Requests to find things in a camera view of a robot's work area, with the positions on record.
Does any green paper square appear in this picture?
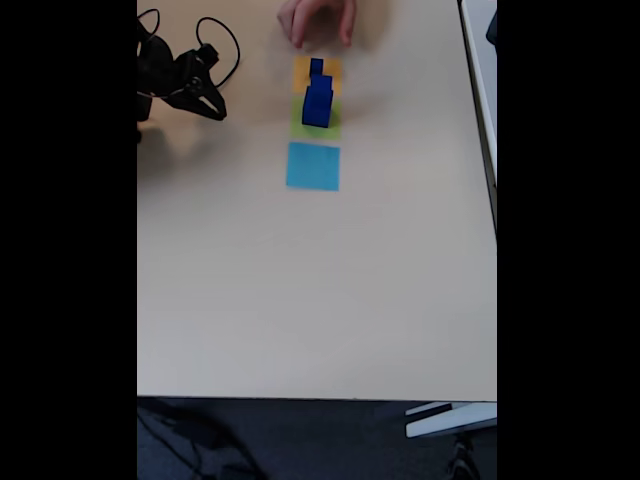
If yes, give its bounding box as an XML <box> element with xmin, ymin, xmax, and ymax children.
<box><xmin>290</xmin><ymin>94</ymin><xmax>344</xmax><ymax>141</ymax></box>

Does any black floor cable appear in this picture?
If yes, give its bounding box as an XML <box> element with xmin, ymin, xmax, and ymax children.
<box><xmin>137</xmin><ymin>399</ymin><xmax>261</xmax><ymax>480</ymax></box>

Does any white neighbouring table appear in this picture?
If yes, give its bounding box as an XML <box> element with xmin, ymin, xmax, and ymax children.
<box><xmin>458</xmin><ymin>0</ymin><xmax>498</xmax><ymax>241</ymax></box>

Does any large blue cube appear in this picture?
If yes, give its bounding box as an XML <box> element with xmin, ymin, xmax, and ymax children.
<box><xmin>301</xmin><ymin>87</ymin><xmax>335</xmax><ymax>130</ymax></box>

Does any person's hand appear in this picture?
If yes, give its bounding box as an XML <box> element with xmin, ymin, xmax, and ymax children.
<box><xmin>277</xmin><ymin>0</ymin><xmax>359</xmax><ymax>50</ymax></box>

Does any light blue paper square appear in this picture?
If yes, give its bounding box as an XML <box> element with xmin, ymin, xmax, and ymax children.
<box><xmin>285</xmin><ymin>141</ymin><xmax>342</xmax><ymax>193</ymax></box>

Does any white table foot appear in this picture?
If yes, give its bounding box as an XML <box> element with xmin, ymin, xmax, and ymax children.
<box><xmin>404</xmin><ymin>401</ymin><xmax>498</xmax><ymax>440</ymax></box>

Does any orange paper square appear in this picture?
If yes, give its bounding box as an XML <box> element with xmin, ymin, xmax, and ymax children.
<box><xmin>292</xmin><ymin>55</ymin><xmax>344</xmax><ymax>97</ymax></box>

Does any medium blue cube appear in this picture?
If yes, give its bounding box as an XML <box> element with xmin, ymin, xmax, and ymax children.
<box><xmin>308</xmin><ymin>73</ymin><xmax>335</xmax><ymax>96</ymax></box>

